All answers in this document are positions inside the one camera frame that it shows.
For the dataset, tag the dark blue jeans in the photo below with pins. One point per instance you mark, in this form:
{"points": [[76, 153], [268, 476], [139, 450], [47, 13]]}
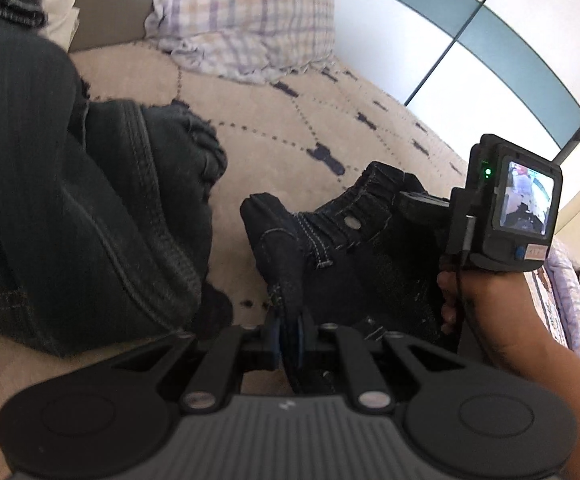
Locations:
{"points": [[370, 270]]}

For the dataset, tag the person's right hand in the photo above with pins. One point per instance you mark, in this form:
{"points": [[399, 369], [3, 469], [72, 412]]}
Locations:
{"points": [[505, 310]]}

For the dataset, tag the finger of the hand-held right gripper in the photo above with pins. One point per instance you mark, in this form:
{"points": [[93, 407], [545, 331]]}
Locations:
{"points": [[422, 205]]}

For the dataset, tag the white and teal wardrobe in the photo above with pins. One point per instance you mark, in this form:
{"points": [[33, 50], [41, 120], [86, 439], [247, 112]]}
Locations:
{"points": [[470, 60]]}

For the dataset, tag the grey headboard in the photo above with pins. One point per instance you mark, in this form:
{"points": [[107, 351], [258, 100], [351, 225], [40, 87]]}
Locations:
{"points": [[109, 10]]}

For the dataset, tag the plaid pillow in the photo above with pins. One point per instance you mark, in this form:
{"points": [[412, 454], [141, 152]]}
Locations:
{"points": [[245, 10]]}

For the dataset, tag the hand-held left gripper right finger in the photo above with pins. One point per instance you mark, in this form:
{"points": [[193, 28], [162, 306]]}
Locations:
{"points": [[301, 342]]}

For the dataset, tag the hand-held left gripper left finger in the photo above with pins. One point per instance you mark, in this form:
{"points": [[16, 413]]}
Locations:
{"points": [[272, 342]]}

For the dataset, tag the dark grey jeans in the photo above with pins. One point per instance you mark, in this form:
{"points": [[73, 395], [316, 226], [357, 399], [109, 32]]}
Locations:
{"points": [[69, 210]]}

